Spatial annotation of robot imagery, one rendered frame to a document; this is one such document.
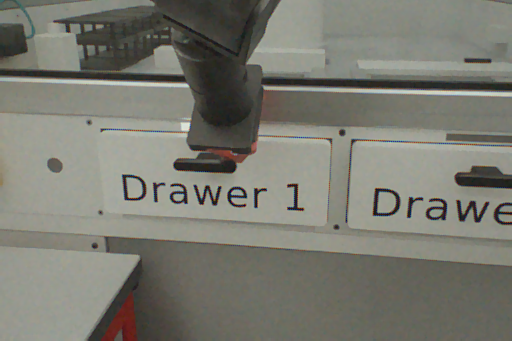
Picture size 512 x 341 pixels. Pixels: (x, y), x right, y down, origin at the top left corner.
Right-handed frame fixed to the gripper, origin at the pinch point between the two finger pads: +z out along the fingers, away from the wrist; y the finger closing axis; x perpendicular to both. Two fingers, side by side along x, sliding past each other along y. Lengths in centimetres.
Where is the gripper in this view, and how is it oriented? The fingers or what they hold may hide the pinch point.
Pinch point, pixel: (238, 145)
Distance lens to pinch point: 57.1
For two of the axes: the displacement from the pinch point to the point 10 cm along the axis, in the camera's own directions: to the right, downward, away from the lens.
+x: -9.9, -0.7, 1.5
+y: 1.3, -8.8, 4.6
